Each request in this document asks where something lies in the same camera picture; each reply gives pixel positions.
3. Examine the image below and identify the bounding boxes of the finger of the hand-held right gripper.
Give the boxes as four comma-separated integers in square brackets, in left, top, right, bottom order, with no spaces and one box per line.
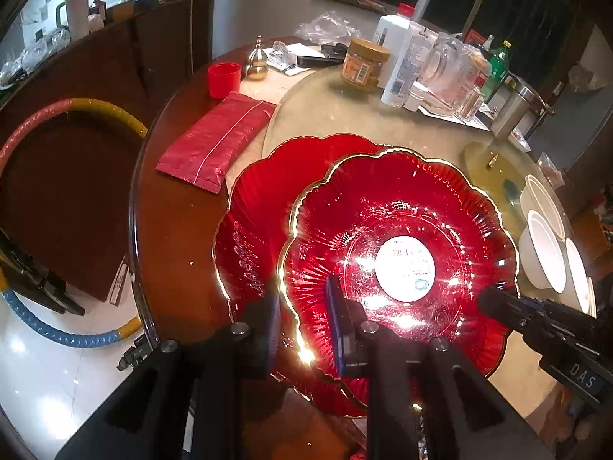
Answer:
[479,285,543,335]

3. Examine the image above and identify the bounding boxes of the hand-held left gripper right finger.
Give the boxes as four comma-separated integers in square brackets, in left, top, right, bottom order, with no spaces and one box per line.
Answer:
[326,275,559,460]

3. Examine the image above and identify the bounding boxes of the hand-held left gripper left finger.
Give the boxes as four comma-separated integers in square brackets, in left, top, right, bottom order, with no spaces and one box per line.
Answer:
[55,292,284,460]

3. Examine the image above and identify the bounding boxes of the red plate with gold rim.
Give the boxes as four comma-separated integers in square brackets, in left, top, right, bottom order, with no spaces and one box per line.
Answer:
[213,133,384,417]

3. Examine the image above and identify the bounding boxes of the red plate with white label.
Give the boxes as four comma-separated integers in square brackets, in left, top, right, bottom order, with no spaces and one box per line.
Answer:
[277,148,520,378]

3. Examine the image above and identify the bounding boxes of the gold round mat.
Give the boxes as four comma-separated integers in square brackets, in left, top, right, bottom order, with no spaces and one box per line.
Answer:
[462,140,551,238]

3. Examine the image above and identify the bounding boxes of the red plastic packet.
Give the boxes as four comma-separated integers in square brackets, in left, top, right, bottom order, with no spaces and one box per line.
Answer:
[154,91,277,195]

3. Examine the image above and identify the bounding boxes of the stainless steel thermos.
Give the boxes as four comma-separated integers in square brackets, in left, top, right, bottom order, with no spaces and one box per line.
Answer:
[489,74,547,141]

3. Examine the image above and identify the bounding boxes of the glass turntable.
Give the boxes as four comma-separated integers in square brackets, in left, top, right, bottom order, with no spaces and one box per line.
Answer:
[261,64,597,394]

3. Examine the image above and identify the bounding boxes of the glass liquor bottle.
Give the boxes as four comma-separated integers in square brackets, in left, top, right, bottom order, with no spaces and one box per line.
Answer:
[457,84,485,123]

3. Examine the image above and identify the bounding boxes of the small white bottle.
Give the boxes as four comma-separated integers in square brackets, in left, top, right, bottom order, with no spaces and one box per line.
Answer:
[405,84,429,112]

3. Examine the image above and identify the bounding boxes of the green plastic bottle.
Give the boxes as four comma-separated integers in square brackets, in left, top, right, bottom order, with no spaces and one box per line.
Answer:
[481,41,512,104]

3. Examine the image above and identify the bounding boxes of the clear glass pitcher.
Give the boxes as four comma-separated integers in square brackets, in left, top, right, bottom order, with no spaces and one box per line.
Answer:
[421,31,484,116]

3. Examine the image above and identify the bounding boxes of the white lotion tube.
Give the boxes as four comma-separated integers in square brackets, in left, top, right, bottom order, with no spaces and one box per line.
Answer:
[380,21,434,107]

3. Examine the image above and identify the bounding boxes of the wooden cabinet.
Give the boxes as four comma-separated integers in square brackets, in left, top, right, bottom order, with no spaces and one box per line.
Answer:
[0,0,192,304]

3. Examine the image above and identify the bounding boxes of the red plastic cup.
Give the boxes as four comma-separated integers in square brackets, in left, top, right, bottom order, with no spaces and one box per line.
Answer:
[207,63,241,100]

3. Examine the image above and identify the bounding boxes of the jar with tan lid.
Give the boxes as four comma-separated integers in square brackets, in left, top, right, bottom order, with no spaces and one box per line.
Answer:
[341,38,391,93]

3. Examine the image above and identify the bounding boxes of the black remote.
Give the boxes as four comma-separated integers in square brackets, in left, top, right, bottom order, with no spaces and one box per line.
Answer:
[296,53,346,69]

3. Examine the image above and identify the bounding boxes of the golden gourd ornament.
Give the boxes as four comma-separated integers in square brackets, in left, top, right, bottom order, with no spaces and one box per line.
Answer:
[245,35,270,79]

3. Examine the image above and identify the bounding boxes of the white paper sheets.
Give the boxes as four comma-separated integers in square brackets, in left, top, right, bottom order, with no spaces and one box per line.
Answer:
[266,41,326,76]

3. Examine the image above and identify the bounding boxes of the multicoloured hula hoop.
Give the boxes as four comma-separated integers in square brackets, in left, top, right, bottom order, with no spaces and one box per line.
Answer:
[0,97,149,350]

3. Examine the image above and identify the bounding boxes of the clear plastic bag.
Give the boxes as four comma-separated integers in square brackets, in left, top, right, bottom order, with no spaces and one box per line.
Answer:
[296,10,360,46]

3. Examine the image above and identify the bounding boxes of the white bottle with red cap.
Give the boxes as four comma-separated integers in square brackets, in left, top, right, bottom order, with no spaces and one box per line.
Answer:
[372,2,415,89]

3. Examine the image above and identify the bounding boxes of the white tumbler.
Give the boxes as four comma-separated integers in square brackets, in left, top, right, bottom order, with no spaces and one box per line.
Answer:
[64,0,93,38]

